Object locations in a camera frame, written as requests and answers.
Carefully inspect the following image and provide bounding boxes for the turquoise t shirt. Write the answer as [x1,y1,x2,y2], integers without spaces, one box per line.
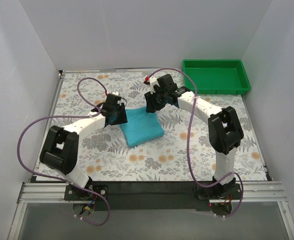
[120,107,164,148]

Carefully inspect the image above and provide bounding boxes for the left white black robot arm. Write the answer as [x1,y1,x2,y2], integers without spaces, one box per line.
[40,91,127,200]

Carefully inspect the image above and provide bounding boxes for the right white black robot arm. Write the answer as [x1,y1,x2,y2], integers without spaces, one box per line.
[144,74,244,199]

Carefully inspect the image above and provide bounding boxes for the green plastic tray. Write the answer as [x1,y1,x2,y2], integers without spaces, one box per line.
[182,59,251,95]

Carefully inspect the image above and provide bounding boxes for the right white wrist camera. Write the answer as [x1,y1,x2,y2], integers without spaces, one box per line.
[144,76,159,94]

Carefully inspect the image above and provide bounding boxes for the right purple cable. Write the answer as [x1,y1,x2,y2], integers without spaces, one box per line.
[144,67,244,219]

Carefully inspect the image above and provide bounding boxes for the purple cable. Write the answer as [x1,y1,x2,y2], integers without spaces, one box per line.
[144,67,244,219]
[16,77,111,226]

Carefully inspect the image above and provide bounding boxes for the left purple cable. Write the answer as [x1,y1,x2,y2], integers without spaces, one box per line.
[16,77,111,226]

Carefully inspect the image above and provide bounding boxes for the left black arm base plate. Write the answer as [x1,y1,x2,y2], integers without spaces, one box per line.
[64,184,109,201]

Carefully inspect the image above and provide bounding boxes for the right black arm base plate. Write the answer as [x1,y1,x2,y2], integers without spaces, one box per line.
[193,183,242,201]

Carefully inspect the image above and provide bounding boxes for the aluminium frame rail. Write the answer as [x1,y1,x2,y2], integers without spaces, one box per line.
[9,181,294,240]

